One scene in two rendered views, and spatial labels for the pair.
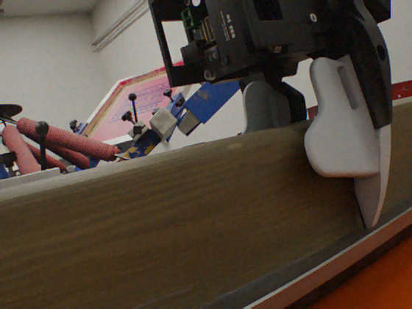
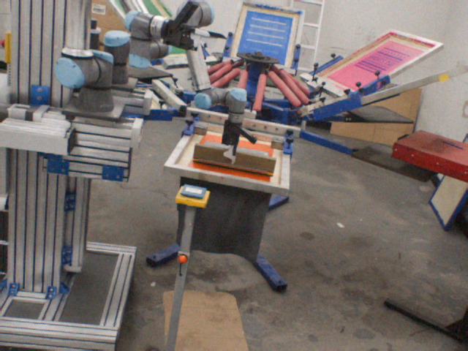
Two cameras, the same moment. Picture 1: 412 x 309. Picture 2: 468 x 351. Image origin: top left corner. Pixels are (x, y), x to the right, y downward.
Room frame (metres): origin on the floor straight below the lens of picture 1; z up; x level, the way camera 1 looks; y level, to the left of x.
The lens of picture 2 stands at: (-1.80, -1.67, 1.95)
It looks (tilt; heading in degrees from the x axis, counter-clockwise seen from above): 21 degrees down; 38
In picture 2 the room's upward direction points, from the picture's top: 10 degrees clockwise
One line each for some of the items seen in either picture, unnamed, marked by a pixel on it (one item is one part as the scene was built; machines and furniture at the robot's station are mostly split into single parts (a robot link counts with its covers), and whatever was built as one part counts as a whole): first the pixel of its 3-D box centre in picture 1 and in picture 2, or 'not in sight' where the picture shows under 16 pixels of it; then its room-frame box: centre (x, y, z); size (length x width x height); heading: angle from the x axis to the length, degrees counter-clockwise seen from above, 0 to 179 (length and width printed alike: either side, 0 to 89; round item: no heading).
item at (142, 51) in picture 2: not in sight; (142, 51); (-0.43, -0.09, 1.56); 0.11 x 0.08 x 0.11; 18
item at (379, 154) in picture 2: not in sight; (332, 143); (1.31, -0.01, 0.91); 1.34 x 0.40 x 0.08; 96
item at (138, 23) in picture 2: not in sight; (142, 24); (-0.45, -0.10, 1.65); 0.11 x 0.08 x 0.09; 109
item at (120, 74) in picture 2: not in sight; (113, 69); (-0.05, 0.54, 1.31); 0.15 x 0.15 x 0.10
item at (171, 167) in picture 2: not in sight; (234, 153); (0.38, 0.05, 0.97); 0.79 x 0.58 x 0.04; 36
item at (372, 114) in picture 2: not in sight; (327, 116); (1.85, 0.38, 0.91); 1.34 x 0.40 x 0.08; 156
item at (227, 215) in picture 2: not in sight; (220, 217); (0.15, -0.12, 0.74); 0.45 x 0.03 x 0.43; 126
